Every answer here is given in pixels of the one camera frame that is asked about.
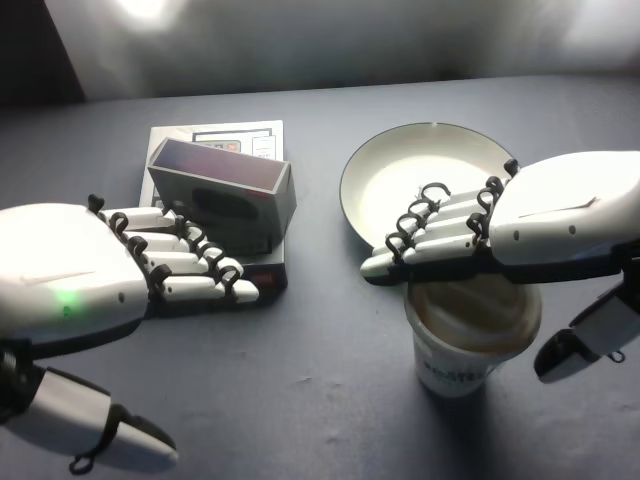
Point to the white lidded coffee cup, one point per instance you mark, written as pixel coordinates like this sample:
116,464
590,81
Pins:
465,340

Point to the white plate with dark rim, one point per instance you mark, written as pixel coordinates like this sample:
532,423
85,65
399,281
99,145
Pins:
395,165

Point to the white calculator box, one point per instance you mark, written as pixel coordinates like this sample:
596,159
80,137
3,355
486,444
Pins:
270,265

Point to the grey table cloth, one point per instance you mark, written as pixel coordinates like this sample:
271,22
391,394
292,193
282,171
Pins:
325,375

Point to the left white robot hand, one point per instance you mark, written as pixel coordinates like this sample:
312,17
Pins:
65,265

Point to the small maroon box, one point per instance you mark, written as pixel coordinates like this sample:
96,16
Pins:
220,170

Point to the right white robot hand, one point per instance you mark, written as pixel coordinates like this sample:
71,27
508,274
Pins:
565,210

